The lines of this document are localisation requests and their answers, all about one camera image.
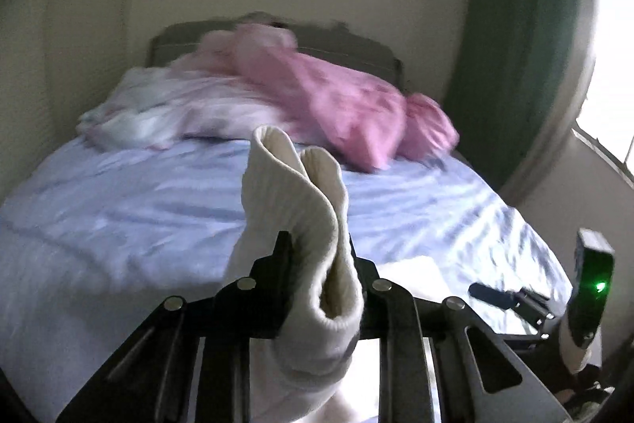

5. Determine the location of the bright window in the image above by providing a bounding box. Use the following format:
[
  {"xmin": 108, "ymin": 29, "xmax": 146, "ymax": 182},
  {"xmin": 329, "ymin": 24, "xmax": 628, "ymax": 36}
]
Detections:
[{"xmin": 569, "ymin": 0, "xmax": 634, "ymax": 178}]

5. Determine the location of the pink blanket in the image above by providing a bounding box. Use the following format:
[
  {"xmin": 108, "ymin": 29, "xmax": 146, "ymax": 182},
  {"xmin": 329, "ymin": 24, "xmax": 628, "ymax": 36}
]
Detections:
[{"xmin": 233, "ymin": 25, "xmax": 408, "ymax": 172}]

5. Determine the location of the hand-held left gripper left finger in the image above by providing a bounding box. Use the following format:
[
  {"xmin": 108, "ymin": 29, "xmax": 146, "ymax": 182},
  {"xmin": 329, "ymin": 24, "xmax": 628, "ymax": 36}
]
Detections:
[{"xmin": 55, "ymin": 231, "xmax": 294, "ymax": 423}]

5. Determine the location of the bed with blue sheet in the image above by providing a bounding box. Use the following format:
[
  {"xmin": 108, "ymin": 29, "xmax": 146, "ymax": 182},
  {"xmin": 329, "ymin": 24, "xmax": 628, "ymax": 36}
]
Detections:
[{"xmin": 0, "ymin": 136, "xmax": 575, "ymax": 423}]

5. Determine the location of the white floral pillow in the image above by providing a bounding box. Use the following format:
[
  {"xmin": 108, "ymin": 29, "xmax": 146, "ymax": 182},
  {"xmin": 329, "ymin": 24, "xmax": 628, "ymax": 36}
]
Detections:
[{"xmin": 76, "ymin": 31, "xmax": 308, "ymax": 152}]

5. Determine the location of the dark headboard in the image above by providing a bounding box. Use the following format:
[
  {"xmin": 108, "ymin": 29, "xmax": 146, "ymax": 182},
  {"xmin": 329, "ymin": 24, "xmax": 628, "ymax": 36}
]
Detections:
[{"xmin": 147, "ymin": 11, "xmax": 404, "ymax": 93}]

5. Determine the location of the green curtain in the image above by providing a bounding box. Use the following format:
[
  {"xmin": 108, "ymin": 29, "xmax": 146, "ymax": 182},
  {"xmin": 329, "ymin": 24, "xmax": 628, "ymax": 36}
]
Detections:
[{"xmin": 445, "ymin": 0, "xmax": 598, "ymax": 188}]

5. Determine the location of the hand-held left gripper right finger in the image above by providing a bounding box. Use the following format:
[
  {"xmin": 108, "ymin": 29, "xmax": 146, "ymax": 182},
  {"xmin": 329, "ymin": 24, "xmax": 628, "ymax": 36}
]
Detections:
[{"xmin": 348, "ymin": 234, "xmax": 570, "ymax": 423}]

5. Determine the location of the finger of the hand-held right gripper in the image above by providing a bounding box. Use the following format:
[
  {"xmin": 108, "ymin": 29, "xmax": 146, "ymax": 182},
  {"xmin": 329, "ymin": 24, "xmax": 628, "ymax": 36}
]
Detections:
[{"xmin": 468, "ymin": 281, "xmax": 520, "ymax": 312}]

